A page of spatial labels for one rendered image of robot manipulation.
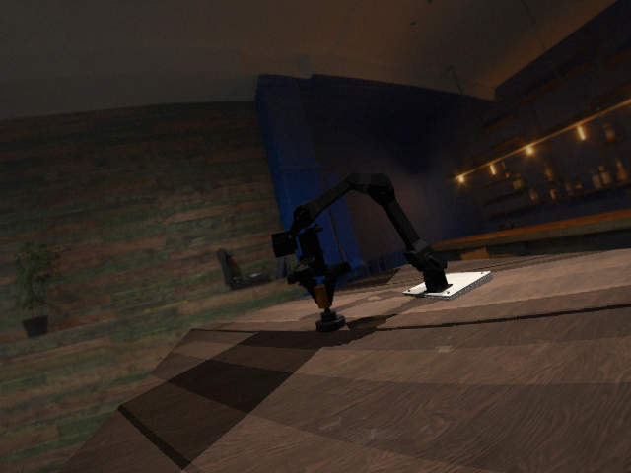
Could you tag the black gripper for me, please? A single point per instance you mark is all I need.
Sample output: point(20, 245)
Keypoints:
point(331, 274)

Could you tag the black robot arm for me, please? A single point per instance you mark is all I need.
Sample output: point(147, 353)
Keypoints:
point(379, 187)

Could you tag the orange cylindrical knob with hole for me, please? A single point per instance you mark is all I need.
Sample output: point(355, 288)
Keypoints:
point(321, 297)

